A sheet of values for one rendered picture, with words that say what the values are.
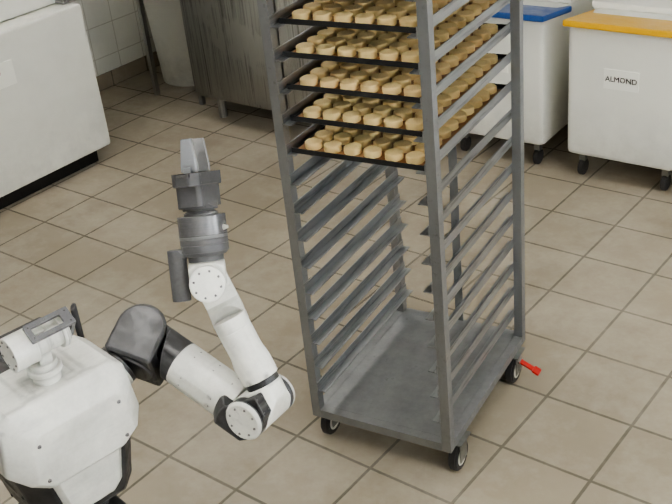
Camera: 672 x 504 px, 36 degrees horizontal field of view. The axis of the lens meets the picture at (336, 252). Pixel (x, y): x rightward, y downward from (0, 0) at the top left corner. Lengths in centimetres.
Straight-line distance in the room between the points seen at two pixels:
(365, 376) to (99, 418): 162
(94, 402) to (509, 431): 179
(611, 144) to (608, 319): 114
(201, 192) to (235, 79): 387
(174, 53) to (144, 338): 469
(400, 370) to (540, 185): 174
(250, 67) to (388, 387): 266
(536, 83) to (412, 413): 213
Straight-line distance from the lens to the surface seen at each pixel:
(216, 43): 570
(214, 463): 339
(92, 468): 198
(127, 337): 199
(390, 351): 351
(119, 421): 195
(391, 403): 328
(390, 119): 268
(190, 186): 182
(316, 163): 296
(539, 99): 491
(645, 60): 461
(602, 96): 474
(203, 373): 196
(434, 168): 261
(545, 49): 484
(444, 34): 273
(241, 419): 190
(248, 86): 563
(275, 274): 432
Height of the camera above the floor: 216
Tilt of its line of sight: 29 degrees down
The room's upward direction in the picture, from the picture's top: 6 degrees counter-clockwise
